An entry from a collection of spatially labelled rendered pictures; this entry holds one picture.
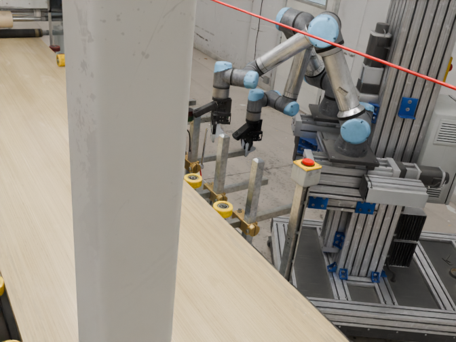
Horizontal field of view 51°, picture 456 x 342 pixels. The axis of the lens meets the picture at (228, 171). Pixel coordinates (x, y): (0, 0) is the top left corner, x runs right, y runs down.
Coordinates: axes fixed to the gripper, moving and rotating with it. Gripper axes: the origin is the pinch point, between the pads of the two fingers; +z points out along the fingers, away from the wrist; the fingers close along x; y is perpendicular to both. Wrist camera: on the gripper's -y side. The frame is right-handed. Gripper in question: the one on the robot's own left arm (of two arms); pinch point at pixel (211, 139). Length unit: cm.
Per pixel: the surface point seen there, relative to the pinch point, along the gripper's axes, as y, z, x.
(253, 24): 111, -14, 438
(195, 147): -6.6, 6.4, 6.1
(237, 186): 12.9, 20.4, -6.8
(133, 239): -33, -57, -185
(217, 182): 1.7, 14.1, -16.3
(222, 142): 1.7, -5.3, -18.3
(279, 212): 28.3, 23.0, -27.2
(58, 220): -60, 17, -48
